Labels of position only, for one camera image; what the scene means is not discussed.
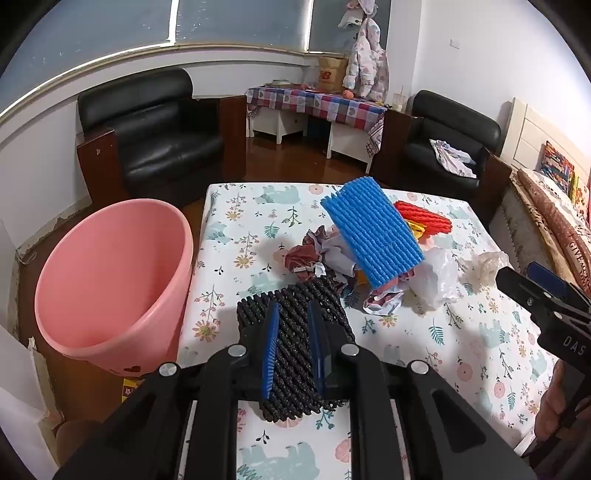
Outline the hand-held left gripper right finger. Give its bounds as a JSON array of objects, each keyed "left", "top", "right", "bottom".
[{"left": 307, "top": 300, "right": 539, "bottom": 480}]

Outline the large black leather armchair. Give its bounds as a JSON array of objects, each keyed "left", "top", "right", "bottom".
[{"left": 76, "top": 67, "right": 247, "bottom": 208}]

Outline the window with grey blind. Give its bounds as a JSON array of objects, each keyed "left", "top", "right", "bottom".
[{"left": 9, "top": 0, "right": 352, "bottom": 107}]

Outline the yellow cardboard box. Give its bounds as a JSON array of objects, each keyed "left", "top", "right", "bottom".
[{"left": 120, "top": 377, "right": 144, "bottom": 402}]

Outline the clear plastic wrap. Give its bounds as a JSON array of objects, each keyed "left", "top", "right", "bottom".
[{"left": 466, "top": 251, "right": 511, "bottom": 287}]

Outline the small black leather armchair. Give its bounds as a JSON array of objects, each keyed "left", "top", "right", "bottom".
[{"left": 369, "top": 90, "right": 513, "bottom": 213}]

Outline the pink plastic bucket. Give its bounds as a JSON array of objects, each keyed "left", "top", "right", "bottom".
[{"left": 34, "top": 198, "right": 195, "bottom": 377}]

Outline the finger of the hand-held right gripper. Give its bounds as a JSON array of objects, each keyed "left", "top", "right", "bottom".
[
  {"left": 527, "top": 262, "right": 591, "bottom": 308},
  {"left": 496, "top": 267, "right": 568, "bottom": 319}
]

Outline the hanging pink hat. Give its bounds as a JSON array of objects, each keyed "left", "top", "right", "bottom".
[{"left": 338, "top": 0, "right": 377, "bottom": 28}]

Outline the printed paper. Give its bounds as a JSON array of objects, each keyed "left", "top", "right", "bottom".
[{"left": 362, "top": 270, "right": 419, "bottom": 315}]

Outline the beige round seat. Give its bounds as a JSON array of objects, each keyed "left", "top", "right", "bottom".
[{"left": 55, "top": 419, "right": 105, "bottom": 467}]

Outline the checkered tablecloth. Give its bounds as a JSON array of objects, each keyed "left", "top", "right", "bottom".
[{"left": 245, "top": 85, "right": 386, "bottom": 160}]

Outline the brown paper bag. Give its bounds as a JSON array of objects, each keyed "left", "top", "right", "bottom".
[{"left": 318, "top": 54, "right": 349, "bottom": 93}]

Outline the brown printed blanket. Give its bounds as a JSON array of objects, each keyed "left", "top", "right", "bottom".
[{"left": 510, "top": 168, "right": 591, "bottom": 291}]

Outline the yellow pillow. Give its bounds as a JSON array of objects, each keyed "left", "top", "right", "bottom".
[{"left": 570, "top": 175, "right": 591, "bottom": 217}]

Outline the printed cloth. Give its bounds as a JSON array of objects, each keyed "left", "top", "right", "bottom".
[{"left": 429, "top": 138, "right": 476, "bottom": 178}]

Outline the white plastic bag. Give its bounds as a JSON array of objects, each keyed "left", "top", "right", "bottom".
[{"left": 409, "top": 247, "right": 462, "bottom": 309}]

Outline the white paper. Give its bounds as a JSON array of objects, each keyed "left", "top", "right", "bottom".
[{"left": 302, "top": 225, "right": 360, "bottom": 284}]

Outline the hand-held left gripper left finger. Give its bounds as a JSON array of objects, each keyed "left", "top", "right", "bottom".
[{"left": 53, "top": 302, "right": 282, "bottom": 480}]

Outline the blue foam net sleeve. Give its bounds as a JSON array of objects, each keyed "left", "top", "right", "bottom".
[{"left": 321, "top": 175, "right": 426, "bottom": 284}]

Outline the red foam net sleeve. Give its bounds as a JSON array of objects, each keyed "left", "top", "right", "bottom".
[{"left": 394, "top": 200, "right": 453, "bottom": 236}]

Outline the black foam net sleeve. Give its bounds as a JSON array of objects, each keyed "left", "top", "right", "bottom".
[{"left": 236, "top": 276, "right": 356, "bottom": 422}]

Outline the white headboard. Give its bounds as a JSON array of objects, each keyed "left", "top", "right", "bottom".
[{"left": 501, "top": 98, "right": 591, "bottom": 185}]

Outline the white desk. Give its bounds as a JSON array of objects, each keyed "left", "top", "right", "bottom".
[{"left": 252, "top": 108, "right": 375, "bottom": 171}]

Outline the maroon paper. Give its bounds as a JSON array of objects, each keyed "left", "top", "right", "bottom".
[{"left": 284, "top": 244, "right": 326, "bottom": 282}]

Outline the pink child's jacket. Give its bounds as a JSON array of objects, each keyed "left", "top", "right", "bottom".
[{"left": 342, "top": 16, "right": 389, "bottom": 101}]

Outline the person's right hand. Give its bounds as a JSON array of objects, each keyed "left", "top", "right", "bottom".
[{"left": 536, "top": 364, "right": 573, "bottom": 450}]

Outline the colourful striped pillow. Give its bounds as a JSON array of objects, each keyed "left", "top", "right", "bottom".
[{"left": 538, "top": 141, "right": 575, "bottom": 192}]

